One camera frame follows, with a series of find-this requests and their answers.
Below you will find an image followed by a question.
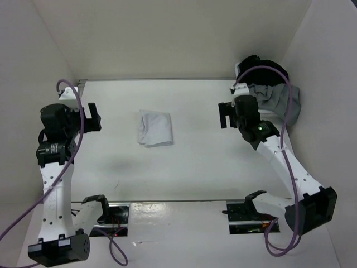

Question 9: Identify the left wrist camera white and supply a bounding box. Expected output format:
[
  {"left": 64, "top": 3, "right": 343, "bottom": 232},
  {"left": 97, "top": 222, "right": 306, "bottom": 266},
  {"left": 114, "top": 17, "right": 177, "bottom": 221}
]
[{"left": 59, "top": 87, "right": 78, "bottom": 110}]

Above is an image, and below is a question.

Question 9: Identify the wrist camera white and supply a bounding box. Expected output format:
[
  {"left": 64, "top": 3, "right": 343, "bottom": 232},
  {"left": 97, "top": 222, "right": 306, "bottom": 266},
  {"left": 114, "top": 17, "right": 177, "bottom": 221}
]
[
  {"left": 230, "top": 83, "right": 250, "bottom": 98},
  {"left": 59, "top": 87, "right": 78, "bottom": 110}
]

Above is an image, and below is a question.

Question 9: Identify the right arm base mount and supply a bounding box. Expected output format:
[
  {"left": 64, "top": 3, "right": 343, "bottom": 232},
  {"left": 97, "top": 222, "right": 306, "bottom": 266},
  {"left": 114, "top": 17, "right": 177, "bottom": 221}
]
[{"left": 221, "top": 200, "right": 275, "bottom": 235}]

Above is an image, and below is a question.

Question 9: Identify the white plastic bin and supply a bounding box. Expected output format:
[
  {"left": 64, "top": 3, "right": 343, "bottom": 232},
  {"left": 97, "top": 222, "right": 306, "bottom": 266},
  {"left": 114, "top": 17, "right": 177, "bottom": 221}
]
[{"left": 234, "top": 62, "right": 240, "bottom": 78}]

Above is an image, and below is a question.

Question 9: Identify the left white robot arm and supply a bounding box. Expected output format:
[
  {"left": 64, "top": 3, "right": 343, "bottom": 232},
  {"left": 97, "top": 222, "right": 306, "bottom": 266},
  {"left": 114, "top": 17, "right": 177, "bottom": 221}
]
[{"left": 28, "top": 103, "right": 111, "bottom": 267}]

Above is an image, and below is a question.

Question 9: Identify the black garment in bin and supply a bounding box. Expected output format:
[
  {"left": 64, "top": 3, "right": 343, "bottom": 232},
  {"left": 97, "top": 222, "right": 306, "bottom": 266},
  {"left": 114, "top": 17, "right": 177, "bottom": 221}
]
[{"left": 237, "top": 55, "right": 289, "bottom": 86}]

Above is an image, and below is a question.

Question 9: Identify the purple cable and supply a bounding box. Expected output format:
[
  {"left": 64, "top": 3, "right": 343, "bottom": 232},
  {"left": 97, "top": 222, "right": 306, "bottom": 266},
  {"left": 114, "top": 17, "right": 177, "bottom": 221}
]
[
  {"left": 0, "top": 79, "right": 129, "bottom": 266},
  {"left": 233, "top": 66, "right": 303, "bottom": 257}
]

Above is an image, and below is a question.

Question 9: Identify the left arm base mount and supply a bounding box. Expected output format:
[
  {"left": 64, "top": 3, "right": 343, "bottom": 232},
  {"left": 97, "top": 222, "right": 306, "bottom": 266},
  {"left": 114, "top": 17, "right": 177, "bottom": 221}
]
[{"left": 71, "top": 201, "right": 129, "bottom": 237}]

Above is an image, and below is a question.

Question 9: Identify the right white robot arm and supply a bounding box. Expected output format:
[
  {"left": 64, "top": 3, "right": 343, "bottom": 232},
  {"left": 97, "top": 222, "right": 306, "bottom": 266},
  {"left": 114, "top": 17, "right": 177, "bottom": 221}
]
[{"left": 218, "top": 95, "right": 337, "bottom": 236}]

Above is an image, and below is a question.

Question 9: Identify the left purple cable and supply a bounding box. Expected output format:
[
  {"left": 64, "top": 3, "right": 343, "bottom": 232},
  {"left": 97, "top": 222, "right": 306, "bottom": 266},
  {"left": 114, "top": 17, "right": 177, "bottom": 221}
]
[{"left": 0, "top": 79, "right": 129, "bottom": 266}]

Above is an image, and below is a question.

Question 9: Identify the grey garment in bin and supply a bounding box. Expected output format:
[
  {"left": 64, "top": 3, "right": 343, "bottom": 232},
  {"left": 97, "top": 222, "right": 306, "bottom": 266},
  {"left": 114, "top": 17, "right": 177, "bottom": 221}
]
[{"left": 248, "top": 84, "right": 301, "bottom": 126}]

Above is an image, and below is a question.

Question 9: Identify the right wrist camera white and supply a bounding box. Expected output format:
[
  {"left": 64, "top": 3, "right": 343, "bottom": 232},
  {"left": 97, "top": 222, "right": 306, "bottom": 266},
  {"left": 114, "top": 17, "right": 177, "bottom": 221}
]
[{"left": 230, "top": 83, "right": 250, "bottom": 98}]

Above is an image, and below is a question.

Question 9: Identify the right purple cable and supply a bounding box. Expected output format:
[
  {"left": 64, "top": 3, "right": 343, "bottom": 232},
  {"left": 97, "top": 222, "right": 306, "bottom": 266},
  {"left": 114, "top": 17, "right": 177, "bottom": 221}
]
[{"left": 233, "top": 66, "right": 303, "bottom": 257}]

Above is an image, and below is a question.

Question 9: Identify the white skirt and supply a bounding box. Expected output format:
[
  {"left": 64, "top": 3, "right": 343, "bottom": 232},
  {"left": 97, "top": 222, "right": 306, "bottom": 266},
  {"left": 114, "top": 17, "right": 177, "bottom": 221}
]
[{"left": 138, "top": 109, "right": 173, "bottom": 148}]

